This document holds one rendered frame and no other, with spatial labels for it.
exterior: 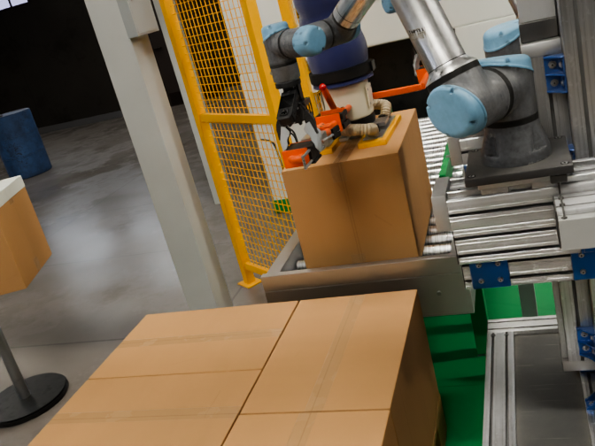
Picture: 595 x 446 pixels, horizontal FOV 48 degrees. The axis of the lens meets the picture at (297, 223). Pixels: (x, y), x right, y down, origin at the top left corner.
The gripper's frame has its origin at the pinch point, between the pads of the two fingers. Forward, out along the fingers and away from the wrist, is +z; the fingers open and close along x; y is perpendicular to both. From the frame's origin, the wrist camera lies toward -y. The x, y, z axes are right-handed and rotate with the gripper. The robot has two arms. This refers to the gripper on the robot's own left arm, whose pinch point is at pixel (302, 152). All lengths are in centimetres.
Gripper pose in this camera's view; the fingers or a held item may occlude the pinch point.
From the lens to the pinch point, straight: 188.6
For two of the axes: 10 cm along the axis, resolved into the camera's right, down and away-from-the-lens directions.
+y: 2.8, -4.0, 8.8
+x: -9.3, 1.2, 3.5
